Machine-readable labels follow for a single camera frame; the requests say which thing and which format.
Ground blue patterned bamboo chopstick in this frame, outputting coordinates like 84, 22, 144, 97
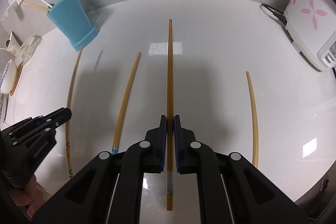
111, 52, 141, 155

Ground bamboo chopstick blue dot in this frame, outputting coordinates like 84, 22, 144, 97
246, 71, 259, 168

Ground bamboo chopstick green pattern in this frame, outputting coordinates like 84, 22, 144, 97
166, 19, 174, 211

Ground left hand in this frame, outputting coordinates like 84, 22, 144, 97
8, 174, 51, 218

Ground orange round coaster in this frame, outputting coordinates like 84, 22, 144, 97
9, 64, 23, 96

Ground clear food container green lid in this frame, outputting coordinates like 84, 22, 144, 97
14, 35, 41, 67

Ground blue plastic utensil holder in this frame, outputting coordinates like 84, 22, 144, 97
47, 0, 98, 51

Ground leaning bamboo chopstick in holder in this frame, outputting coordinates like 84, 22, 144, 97
22, 2, 51, 12

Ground white charger plug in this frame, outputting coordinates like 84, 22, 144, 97
1, 1, 17, 22

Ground white floral rice cooker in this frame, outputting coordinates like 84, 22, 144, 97
284, 0, 335, 72

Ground black power cable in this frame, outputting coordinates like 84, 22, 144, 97
260, 3, 288, 25

